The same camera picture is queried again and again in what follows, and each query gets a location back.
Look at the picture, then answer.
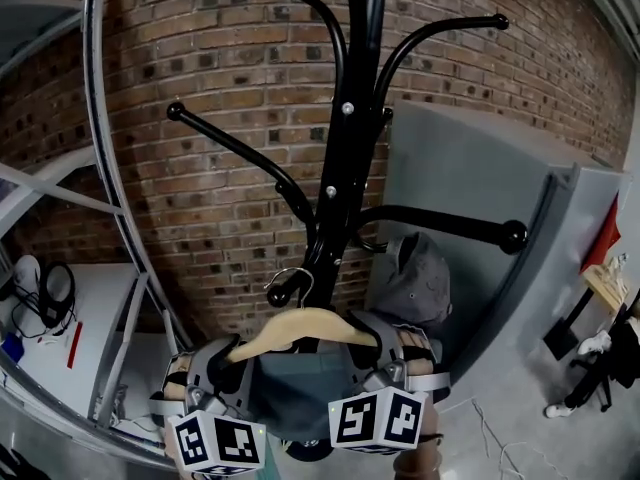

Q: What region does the white metal shelving rack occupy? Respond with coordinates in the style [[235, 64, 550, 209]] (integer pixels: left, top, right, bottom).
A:
[[0, 0, 201, 472]]

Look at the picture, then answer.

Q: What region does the person's right forearm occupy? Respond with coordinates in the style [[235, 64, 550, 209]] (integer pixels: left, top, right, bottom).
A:
[[391, 401, 442, 480]]

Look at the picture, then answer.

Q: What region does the person's left hand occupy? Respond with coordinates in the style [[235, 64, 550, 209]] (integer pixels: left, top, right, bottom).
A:
[[161, 354, 195, 402]]

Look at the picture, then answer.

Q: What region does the wooden side table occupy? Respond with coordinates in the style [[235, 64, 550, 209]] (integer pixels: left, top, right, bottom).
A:
[[543, 252, 632, 362]]

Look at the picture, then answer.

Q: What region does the grey-blue garment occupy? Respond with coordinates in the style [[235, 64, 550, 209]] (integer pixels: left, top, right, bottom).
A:
[[252, 345, 374, 444]]

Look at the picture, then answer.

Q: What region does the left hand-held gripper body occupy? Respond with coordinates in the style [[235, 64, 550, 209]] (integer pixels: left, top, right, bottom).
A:
[[148, 385, 267, 477]]

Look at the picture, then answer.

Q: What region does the white round object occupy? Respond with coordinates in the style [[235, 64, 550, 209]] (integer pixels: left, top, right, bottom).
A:
[[10, 254, 42, 302]]

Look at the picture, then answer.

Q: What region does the blue box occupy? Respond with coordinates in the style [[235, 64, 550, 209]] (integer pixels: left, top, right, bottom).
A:
[[1, 331, 25, 360]]

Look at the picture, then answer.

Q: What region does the wooden clothes hanger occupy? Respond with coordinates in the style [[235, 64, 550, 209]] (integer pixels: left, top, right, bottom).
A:
[[227, 266, 382, 365]]

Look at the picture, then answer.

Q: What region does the red flat strip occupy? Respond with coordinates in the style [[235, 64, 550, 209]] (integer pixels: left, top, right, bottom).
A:
[[66, 320, 84, 370]]

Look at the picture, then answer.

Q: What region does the black coat rack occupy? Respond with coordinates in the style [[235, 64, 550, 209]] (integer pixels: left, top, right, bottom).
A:
[[167, 0, 530, 464]]

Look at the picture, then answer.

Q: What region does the grey ceiling conduit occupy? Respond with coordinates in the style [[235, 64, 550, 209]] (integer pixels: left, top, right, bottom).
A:
[[574, 0, 640, 64]]

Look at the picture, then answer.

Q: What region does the red diamond paper decoration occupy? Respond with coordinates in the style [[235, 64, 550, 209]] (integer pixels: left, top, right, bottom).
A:
[[579, 191, 622, 277]]

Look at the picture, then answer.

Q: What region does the grey cap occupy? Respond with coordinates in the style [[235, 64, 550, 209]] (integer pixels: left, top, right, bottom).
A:
[[372, 231, 454, 342]]

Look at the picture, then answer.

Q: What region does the person's left forearm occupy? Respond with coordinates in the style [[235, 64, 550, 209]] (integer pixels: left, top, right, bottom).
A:
[[160, 417, 176, 462]]

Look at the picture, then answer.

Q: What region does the grey refrigerator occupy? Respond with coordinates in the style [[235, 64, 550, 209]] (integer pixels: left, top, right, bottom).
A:
[[369, 98, 632, 412]]

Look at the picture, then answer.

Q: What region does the white floor cable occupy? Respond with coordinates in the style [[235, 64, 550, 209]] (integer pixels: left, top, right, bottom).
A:
[[472, 397, 556, 480]]

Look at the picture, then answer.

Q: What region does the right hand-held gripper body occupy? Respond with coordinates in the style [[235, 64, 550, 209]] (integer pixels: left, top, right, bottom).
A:
[[326, 359, 452, 455]]

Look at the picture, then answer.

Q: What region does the white figure model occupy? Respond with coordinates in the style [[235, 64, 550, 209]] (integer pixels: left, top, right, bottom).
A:
[[605, 252, 630, 289]]

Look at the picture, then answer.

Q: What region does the person's right hand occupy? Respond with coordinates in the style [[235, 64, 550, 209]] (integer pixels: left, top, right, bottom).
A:
[[397, 329, 445, 378]]

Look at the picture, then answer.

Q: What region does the black office chair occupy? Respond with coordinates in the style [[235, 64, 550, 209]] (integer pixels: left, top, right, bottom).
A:
[[569, 307, 640, 413]]

